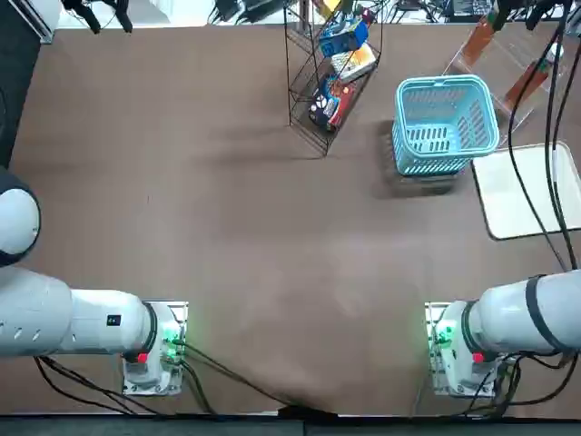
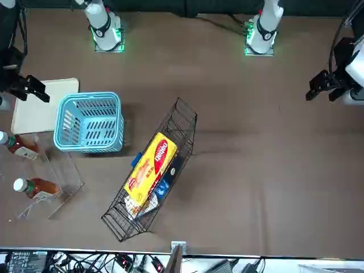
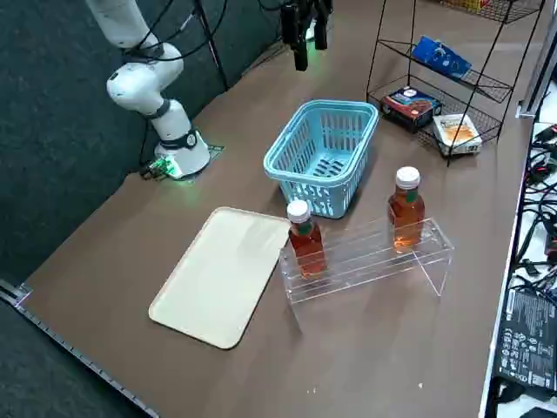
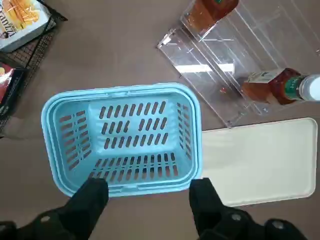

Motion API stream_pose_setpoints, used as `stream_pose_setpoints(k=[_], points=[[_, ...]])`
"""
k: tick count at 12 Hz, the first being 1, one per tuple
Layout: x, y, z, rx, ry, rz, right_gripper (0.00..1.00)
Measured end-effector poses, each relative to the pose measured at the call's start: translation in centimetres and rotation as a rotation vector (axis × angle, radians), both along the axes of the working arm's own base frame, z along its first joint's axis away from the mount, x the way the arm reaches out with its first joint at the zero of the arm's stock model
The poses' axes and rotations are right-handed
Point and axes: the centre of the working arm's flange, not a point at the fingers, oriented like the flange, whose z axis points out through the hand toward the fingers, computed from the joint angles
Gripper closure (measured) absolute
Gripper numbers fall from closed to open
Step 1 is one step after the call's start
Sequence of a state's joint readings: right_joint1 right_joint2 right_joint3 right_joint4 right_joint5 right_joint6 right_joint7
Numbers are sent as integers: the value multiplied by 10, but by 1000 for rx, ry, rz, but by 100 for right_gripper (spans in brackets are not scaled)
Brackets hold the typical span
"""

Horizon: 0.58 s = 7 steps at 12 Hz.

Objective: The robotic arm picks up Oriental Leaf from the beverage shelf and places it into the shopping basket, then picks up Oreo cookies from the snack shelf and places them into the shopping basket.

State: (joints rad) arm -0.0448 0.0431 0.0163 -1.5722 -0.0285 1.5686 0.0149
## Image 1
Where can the clear acrylic beverage shelf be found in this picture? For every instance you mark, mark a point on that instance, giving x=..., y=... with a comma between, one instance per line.
x=499, y=59

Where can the blue Oreo cookie box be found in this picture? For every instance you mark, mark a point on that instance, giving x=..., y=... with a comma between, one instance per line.
x=340, y=43

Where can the cream plastic tray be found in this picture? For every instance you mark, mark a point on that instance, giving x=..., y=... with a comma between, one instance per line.
x=517, y=195

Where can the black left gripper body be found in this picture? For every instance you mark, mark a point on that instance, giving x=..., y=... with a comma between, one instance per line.
x=72, y=3

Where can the yellow cracker box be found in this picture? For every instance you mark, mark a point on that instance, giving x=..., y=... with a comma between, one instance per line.
x=358, y=59

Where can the light blue plastic basket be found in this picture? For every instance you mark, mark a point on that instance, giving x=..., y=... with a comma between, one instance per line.
x=442, y=82

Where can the amber tea bottle white cap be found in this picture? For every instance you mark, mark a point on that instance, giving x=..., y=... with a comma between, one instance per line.
x=479, y=41
x=526, y=84

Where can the red and white snack box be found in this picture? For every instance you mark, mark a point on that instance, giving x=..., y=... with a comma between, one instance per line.
x=345, y=97

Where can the aluminium frame post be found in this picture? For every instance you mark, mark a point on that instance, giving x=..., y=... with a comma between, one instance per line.
x=41, y=20

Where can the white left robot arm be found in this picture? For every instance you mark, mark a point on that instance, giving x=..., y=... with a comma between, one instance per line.
x=91, y=322

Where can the navy cookie box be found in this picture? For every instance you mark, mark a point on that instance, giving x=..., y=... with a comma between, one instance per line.
x=322, y=109

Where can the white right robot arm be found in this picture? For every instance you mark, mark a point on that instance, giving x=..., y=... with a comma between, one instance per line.
x=508, y=318

